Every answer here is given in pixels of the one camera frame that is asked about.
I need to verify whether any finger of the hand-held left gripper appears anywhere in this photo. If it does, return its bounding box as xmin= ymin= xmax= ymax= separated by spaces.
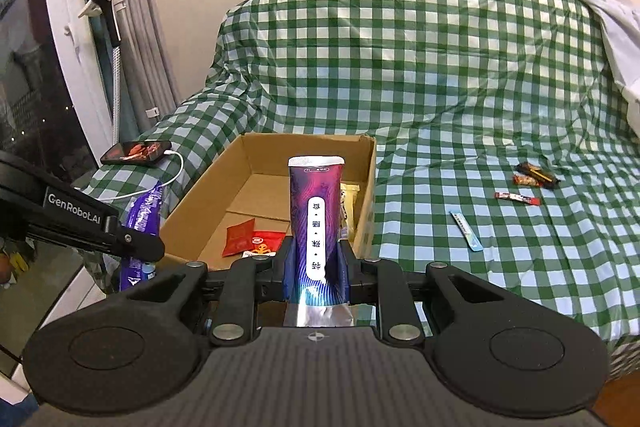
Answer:
xmin=75 ymin=224 xmax=167 ymax=263

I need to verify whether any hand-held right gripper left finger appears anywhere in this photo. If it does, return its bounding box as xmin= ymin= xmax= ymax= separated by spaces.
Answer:
xmin=107 ymin=239 xmax=297 ymax=344

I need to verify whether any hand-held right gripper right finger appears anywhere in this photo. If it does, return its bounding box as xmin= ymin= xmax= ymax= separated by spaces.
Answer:
xmin=339 ymin=241 xmax=506 ymax=344

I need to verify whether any purple chocolate packet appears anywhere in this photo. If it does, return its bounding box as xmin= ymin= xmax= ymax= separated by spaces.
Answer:
xmin=119 ymin=181 xmax=166 ymax=293

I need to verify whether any large red snack packet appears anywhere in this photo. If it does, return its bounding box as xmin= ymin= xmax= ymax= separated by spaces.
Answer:
xmin=241 ymin=231 xmax=286 ymax=262

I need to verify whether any small red snack packet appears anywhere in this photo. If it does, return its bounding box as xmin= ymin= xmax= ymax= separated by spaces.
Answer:
xmin=222 ymin=219 xmax=257 ymax=258

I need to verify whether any brown cardboard box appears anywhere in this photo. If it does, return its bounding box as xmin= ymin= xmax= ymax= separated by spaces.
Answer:
xmin=156 ymin=132 xmax=377 ymax=275

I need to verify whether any tall purple snack packet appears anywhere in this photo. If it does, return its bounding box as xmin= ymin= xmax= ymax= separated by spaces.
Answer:
xmin=282 ymin=155 xmax=355 ymax=329

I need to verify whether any black smartphone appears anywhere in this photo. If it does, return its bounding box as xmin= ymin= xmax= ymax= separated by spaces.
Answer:
xmin=100 ymin=140 xmax=172 ymax=166

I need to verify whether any blue white stick packet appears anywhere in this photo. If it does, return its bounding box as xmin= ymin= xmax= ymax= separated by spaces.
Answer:
xmin=450 ymin=210 xmax=482 ymax=252

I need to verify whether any red white stick packet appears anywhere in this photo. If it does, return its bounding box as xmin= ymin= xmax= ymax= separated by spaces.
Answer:
xmin=494 ymin=191 xmax=542 ymax=206

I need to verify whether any phone holder stand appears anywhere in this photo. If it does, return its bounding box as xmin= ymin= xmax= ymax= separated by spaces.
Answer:
xmin=74 ymin=0 xmax=184 ymax=142

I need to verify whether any black yellow snack packet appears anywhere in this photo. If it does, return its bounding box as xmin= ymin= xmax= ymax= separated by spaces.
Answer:
xmin=517 ymin=161 xmax=559 ymax=190

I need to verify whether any green checked blanket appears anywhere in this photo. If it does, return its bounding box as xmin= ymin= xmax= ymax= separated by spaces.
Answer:
xmin=70 ymin=0 xmax=640 ymax=368

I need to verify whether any white patterned pillow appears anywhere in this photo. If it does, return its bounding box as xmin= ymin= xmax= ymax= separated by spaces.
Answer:
xmin=620 ymin=79 xmax=640 ymax=134

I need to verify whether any white crumpled cloth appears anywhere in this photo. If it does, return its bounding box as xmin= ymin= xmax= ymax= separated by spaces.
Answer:
xmin=556 ymin=0 xmax=640 ymax=88

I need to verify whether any white charging cable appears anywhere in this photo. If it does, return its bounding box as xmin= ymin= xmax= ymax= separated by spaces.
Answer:
xmin=97 ymin=150 xmax=186 ymax=204

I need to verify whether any braided gooseneck cable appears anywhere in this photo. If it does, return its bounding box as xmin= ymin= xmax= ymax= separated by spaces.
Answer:
xmin=110 ymin=45 xmax=123 ymax=146

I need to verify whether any white window frame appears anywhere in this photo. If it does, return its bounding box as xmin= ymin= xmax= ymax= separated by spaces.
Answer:
xmin=39 ymin=0 xmax=117 ymax=172

